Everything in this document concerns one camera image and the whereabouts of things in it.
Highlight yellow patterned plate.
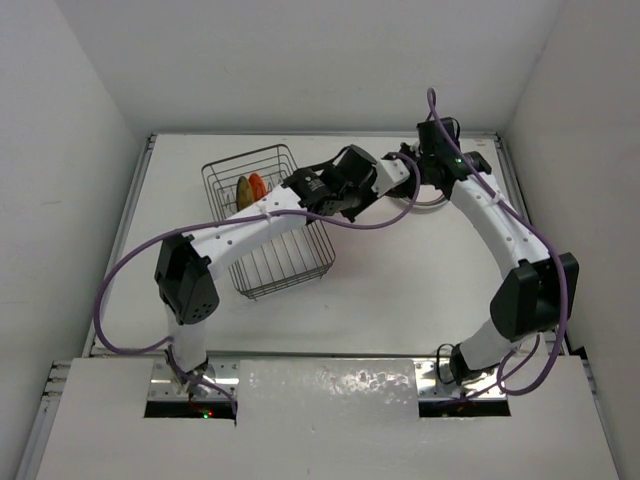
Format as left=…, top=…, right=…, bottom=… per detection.
left=235, top=176, right=254, bottom=211

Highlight white plate red characters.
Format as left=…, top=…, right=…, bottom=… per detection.
left=390, top=195, right=449, bottom=215

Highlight orange plate front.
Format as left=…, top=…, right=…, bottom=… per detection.
left=248, top=172, right=268, bottom=201

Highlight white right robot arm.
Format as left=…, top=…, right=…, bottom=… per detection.
left=401, top=117, right=579, bottom=385

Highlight wire dish rack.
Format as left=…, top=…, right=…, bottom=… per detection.
left=192, top=144, right=335, bottom=299

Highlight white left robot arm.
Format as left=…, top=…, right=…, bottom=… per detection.
left=155, top=145, right=421, bottom=372

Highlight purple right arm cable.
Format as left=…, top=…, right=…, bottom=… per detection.
left=424, top=87, right=571, bottom=401

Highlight metal base rail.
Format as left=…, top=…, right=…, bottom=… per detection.
left=44, top=347, right=591, bottom=401

